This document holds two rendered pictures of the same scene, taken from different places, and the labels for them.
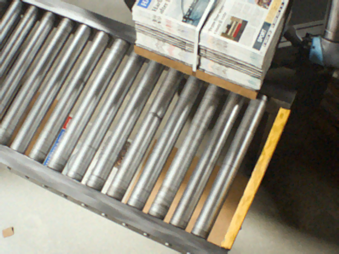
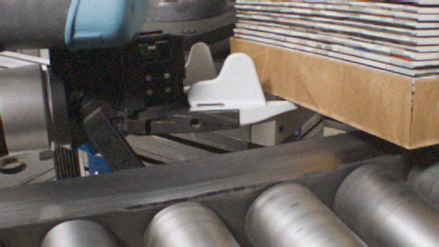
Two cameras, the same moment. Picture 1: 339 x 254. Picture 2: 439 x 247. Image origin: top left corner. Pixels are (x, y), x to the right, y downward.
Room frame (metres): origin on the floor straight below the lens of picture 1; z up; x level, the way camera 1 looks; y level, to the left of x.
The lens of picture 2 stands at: (0.72, 0.35, 0.96)
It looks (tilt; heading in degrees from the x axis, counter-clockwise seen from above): 23 degrees down; 303
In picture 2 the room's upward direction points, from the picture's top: straight up
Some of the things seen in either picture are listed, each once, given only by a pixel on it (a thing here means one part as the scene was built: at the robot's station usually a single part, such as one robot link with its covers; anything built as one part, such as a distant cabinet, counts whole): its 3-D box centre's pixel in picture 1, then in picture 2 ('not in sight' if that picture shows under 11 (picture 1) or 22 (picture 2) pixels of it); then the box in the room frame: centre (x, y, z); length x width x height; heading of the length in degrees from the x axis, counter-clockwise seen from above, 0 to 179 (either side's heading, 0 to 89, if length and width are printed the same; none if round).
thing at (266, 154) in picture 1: (257, 176); not in sight; (0.35, -0.21, 0.81); 0.43 x 0.03 x 0.02; 144
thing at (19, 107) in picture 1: (34, 80); not in sight; (0.79, 0.37, 0.77); 0.47 x 0.05 x 0.05; 144
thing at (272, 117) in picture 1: (268, 143); not in sight; (0.57, -0.35, 0.34); 0.06 x 0.06 x 0.68; 54
